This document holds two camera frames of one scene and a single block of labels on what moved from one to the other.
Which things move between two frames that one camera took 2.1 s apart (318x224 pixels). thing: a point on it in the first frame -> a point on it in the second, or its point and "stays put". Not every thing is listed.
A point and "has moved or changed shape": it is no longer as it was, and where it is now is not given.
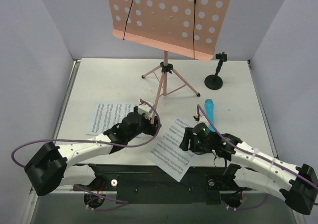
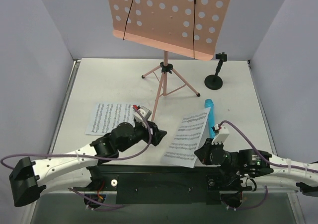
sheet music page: x=106 y=114 stays put
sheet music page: x=168 y=152 has moved or changed shape
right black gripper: x=186 y=138 -> x=205 y=153
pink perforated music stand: x=186 y=20 stays put
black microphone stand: x=214 y=82 stays put
